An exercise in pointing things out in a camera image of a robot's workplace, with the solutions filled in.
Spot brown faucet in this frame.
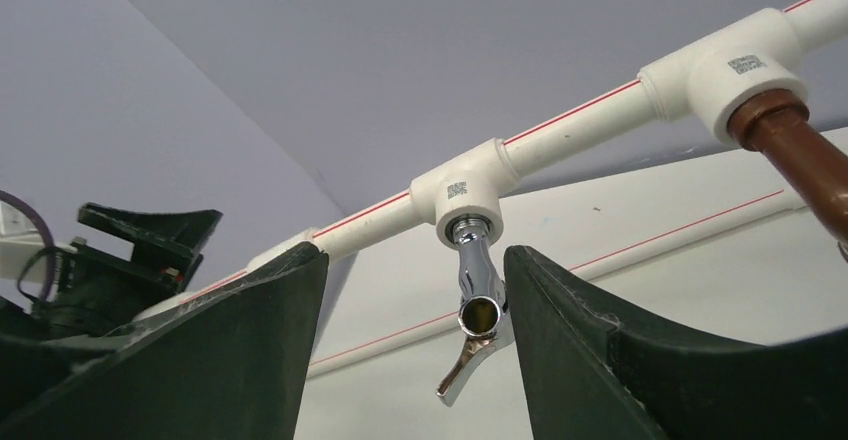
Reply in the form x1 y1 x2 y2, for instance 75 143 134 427
727 89 847 250

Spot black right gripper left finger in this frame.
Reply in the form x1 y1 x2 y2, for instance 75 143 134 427
1 242 329 439

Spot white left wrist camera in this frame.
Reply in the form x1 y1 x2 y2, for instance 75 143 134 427
1 192 74 281

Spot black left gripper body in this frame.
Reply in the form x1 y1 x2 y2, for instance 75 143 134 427
1 251 199 341

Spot chrome faucet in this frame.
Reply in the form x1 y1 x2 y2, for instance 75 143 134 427
436 216 514 407

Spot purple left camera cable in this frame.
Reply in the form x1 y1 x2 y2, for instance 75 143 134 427
0 189 58 302

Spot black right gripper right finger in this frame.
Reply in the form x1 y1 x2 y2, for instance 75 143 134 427
504 245 847 439

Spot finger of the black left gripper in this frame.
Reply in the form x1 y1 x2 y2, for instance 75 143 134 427
77 203 223 272

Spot white pipe frame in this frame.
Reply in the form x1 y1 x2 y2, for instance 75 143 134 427
206 0 847 293

